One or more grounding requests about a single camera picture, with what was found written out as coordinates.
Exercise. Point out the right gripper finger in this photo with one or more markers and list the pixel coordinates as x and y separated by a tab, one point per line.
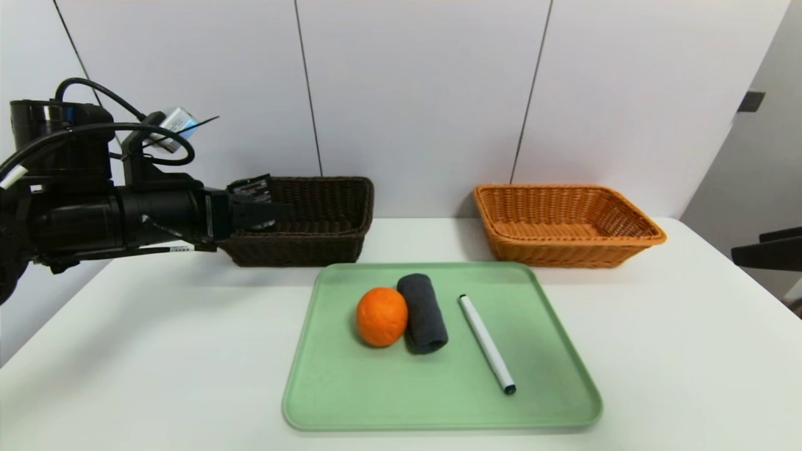
786	233
774	257

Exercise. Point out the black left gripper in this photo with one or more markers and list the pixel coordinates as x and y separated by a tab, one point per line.
218	215

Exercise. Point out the black cosmetic tube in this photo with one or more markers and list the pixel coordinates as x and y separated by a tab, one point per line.
250	188

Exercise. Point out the orange fruit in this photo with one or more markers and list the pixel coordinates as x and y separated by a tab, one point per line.
382	316

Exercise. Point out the dark grey towel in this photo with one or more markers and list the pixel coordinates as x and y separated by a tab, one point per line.
425	313

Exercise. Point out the white marker pen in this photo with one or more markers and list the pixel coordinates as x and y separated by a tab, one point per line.
485	341

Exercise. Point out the dark brown wicker basket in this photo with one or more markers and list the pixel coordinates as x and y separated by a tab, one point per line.
313	244

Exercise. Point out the orange wicker basket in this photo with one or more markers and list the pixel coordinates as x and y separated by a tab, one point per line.
564	252

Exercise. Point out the light green plastic tray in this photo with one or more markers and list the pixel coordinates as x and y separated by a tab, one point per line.
438	388

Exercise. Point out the dark square wall fixture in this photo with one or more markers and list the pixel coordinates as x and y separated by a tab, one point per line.
751	102

